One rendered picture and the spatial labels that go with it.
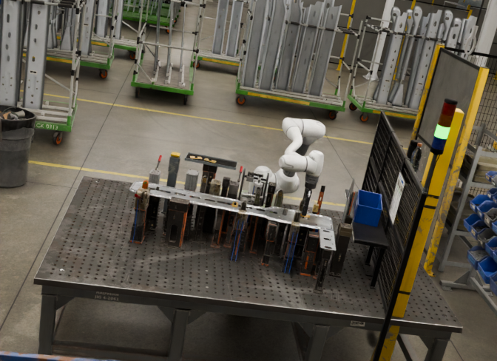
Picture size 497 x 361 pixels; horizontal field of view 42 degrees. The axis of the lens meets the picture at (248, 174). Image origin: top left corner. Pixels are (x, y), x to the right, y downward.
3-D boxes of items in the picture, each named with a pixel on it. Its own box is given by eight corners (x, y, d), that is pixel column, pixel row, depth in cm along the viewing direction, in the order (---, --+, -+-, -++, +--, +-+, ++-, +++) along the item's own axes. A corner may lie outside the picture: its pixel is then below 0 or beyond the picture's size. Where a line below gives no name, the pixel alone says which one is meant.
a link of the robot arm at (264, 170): (245, 187, 516) (250, 162, 507) (266, 189, 521) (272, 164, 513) (251, 197, 502) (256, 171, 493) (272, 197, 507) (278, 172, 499)
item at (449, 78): (435, 277, 612) (500, 71, 545) (421, 275, 611) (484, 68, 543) (396, 217, 737) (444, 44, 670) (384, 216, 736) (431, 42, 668)
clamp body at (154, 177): (140, 220, 453) (146, 173, 441) (143, 214, 464) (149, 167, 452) (153, 223, 453) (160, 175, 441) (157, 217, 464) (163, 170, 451)
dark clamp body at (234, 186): (217, 234, 455) (226, 184, 442) (220, 226, 467) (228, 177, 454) (232, 237, 454) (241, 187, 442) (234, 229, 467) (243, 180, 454)
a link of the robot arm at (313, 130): (267, 181, 522) (292, 183, 529) (271, 197, 511) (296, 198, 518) (299, 113, 467) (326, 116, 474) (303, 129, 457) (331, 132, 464)
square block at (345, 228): (328, 275, 425) (341, 226, 413) (328, 270, 433) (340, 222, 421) (340, 277, 425) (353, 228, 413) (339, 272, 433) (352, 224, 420)
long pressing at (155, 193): (126, 192, 422) (126, 190, 421) (134, 180, 443) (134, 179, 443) (333, 232, 420) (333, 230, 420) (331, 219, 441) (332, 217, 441)
